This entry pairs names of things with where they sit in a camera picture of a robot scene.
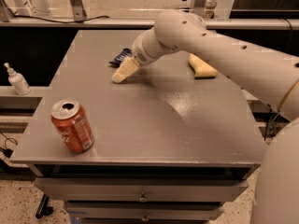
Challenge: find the yellow sponge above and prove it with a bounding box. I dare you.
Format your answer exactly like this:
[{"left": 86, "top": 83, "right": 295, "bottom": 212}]
[{"left": 189, "top": 54, "right": 218, "bottom": 78}]

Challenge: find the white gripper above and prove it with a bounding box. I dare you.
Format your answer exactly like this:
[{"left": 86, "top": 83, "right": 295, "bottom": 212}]
[{"left": 112, "top": 28, "right": 177, "bottom": 83}]

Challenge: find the grey lower drawer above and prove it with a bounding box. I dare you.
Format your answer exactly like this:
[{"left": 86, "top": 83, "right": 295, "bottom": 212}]
[{"left": 64, "top": 202, "right": 224, "bottom": 221}]

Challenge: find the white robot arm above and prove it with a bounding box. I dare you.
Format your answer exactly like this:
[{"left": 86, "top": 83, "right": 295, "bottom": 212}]
[{"left": 112, "top": 9, "right": 299, "bottom": 224}]

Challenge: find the black cable on floor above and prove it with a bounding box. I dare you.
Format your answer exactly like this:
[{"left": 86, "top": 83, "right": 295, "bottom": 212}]
[{"left": 0, "top": 132, "right": 19, "bottom": 160}]

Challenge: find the black cable on shelf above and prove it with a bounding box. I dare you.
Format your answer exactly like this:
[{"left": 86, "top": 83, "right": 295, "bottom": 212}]
[{"left": 0, "top": 0, "right": 110, "bottom": 24}]

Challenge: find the red coke can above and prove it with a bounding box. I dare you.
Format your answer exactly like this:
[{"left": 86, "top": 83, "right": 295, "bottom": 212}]
[{"left": 51, "top": 98, "right": 94, "bottom": 153}]

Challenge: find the grey upper drawer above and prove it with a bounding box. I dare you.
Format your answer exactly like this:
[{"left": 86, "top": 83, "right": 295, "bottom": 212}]
[{"left": 35, "top": 178, "right": 249, "bottom": 203}]

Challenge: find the dark blue rxbar wrapper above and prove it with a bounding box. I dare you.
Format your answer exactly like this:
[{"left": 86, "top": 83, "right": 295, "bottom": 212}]
[{"left": 110, "top": 49, "right": 132, "bottom": 67}]

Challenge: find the white pump bottle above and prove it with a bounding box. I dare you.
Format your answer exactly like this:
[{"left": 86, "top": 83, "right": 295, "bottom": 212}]
[{"left": 4, "top": 63, "right": 31, "bottom": 95}]

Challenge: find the grey drawer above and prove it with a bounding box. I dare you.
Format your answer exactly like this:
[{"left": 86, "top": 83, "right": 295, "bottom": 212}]
[
  {"left": 35, "top": 178, "right": 249, "bottom": 203},
  {"left": 64, "top": 202, "right": 224, "bottom": 221}
]

